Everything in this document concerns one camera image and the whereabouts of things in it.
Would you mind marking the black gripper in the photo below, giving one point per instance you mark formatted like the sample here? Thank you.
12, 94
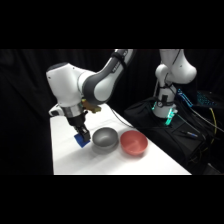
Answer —
77, 121

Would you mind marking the blue cube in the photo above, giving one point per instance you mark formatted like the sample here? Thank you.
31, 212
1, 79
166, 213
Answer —
80, 143

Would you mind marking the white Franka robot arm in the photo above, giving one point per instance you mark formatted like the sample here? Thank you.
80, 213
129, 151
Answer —
66, 83

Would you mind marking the grey bowl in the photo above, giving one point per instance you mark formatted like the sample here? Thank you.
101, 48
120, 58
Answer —
105, 137

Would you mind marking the pink bowl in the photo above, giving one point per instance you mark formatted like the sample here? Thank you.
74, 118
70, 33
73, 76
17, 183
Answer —
134, 142

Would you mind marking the black curtain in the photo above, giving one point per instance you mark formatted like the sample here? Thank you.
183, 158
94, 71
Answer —
23, 100

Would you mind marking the black robot stand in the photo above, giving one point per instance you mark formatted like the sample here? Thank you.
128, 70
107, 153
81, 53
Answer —
166, 140

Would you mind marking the green base light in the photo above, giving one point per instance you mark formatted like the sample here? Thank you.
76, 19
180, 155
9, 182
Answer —
170, 116

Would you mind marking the black pen-shaped tool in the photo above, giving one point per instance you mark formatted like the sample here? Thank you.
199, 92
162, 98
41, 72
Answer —
190, 134

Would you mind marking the keyboard with teal lights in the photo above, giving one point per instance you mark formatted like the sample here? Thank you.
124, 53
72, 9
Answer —
208, 99

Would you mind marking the tan wrist mount bracket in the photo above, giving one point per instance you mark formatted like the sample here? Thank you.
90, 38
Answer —
91, 106

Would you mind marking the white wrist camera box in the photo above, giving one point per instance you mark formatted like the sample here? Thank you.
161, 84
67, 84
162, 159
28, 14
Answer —
56, 110

